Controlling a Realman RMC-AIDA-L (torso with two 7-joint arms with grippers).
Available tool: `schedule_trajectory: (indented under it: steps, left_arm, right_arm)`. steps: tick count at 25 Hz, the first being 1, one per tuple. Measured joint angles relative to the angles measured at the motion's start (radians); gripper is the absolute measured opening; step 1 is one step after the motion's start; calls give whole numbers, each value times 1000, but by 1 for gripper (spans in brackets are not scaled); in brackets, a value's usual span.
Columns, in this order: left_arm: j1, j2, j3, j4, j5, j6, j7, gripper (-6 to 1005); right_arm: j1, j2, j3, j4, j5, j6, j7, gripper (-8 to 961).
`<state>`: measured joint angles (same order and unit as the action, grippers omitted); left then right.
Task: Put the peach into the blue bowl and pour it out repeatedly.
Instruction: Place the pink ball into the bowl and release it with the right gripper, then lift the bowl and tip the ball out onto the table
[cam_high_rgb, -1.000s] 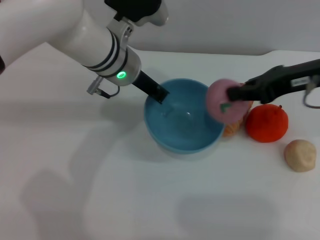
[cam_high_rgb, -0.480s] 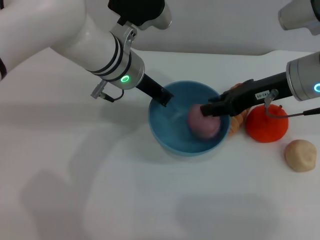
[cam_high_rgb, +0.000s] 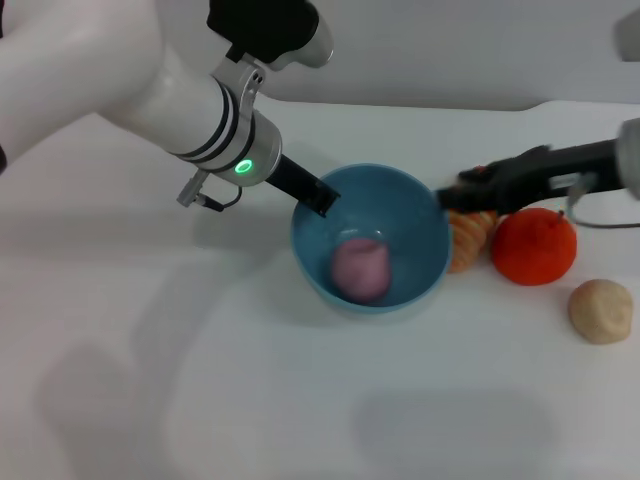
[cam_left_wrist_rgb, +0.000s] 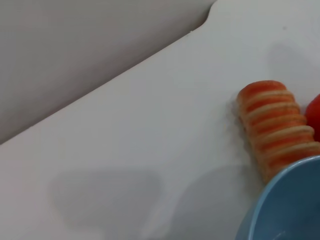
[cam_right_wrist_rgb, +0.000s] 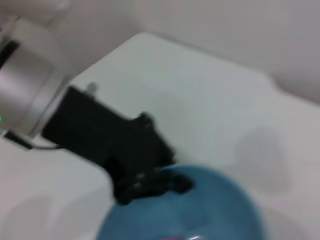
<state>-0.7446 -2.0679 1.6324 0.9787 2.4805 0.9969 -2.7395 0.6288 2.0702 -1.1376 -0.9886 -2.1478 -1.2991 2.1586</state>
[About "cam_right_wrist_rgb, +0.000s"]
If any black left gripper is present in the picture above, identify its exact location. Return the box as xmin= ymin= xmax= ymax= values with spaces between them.
xmin=41 ymin=85 xmax=194 ymax=205

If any blue bowl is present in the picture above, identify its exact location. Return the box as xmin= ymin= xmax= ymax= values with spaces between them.
xmin=96 ymin=163 xmax=267 ymax=240

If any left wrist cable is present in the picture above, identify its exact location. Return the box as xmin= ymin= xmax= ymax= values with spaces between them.
xmin=4 ymin=129 xmax=61 ymax=151

